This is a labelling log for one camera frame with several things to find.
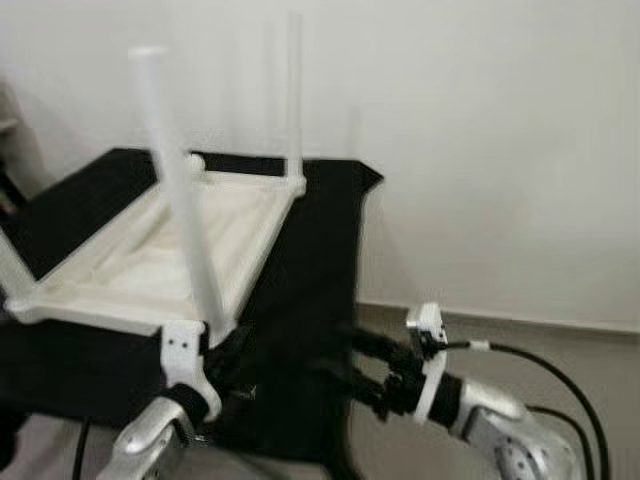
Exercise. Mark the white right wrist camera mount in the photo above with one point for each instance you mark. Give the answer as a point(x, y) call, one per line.
point(428, 325)

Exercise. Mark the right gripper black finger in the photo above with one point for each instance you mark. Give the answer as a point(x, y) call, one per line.
point(355, 388)
point(368, 342)

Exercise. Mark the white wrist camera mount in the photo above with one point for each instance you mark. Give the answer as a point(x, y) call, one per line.
point(185, 355)
point(428, 325)

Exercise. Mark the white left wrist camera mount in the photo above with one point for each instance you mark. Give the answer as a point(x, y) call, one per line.
point(185, 355)

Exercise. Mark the white plastic table top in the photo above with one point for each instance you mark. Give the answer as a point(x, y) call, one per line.
point(230, 240)

